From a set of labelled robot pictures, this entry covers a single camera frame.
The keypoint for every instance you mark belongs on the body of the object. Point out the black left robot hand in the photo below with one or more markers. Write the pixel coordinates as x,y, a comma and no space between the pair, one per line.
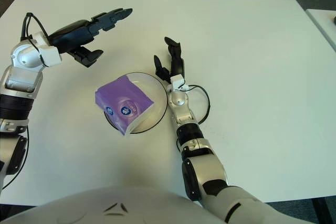
73,35

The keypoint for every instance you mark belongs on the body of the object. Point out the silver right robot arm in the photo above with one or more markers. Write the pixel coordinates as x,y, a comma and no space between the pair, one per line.
179,100

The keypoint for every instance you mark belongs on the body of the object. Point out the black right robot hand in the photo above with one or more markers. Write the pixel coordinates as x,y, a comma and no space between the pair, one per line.
178,66

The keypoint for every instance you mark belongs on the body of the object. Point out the white plate with black rim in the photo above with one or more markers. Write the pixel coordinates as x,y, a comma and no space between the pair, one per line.
155,95

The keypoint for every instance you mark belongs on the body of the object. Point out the purple tissue paper pack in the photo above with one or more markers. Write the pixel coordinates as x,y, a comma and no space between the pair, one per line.
123,95

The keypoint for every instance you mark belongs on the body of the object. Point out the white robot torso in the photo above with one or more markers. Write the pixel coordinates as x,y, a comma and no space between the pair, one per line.
118,208

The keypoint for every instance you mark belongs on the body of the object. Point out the white side table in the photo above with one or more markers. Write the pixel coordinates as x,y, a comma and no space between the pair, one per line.
324,24

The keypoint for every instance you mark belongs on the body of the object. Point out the black table leg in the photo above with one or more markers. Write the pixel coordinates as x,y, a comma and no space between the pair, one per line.
321,212

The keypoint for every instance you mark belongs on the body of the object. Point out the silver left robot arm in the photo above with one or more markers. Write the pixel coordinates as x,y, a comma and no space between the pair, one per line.
23,56

